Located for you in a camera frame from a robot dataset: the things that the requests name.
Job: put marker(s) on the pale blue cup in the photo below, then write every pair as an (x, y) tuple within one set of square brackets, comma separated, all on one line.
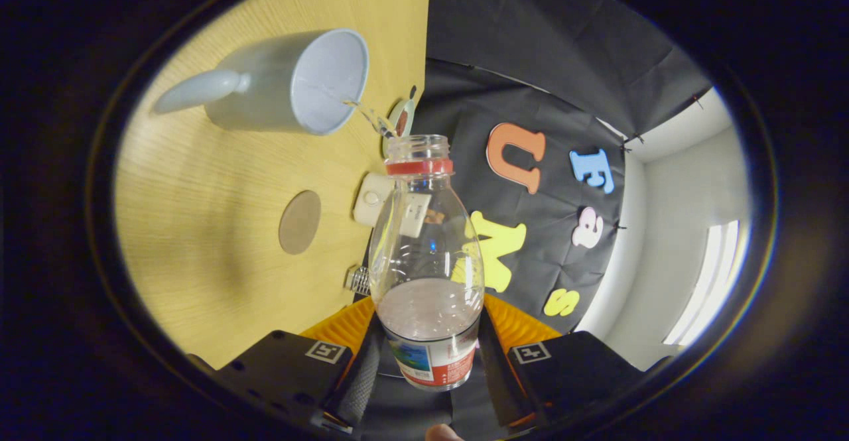
[(265, 89)]

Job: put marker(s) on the round brown coaster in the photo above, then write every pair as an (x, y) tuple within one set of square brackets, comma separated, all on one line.
[(300, 222)]

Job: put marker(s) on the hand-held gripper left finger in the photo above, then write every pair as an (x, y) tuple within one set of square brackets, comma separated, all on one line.
[(358, 378)]

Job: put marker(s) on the brown toast slice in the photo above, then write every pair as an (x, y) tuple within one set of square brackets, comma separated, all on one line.
[(434, 216)]

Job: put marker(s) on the white toaster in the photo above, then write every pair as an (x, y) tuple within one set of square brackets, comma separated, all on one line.
[(368, 202)]

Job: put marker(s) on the wooden table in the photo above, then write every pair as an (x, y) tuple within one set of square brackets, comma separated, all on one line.
[(199, 195)]

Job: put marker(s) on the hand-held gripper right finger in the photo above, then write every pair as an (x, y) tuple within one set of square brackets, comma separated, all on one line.
[(505, 381)]

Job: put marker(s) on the metal utensil holder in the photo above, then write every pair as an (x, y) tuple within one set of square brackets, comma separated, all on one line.
[(358, 280)]

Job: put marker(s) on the clear plastic juice bottle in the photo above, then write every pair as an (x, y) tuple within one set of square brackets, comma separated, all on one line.
[(428, 315)]

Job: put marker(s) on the black backdrop cloth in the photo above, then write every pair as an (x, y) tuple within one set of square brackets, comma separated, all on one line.
[(530, 30)]

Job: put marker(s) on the long ceiling light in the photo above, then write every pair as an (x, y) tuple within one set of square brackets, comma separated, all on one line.
[(706, 282)]

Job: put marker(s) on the green plate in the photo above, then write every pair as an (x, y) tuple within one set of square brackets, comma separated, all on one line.
[(401, 119)]

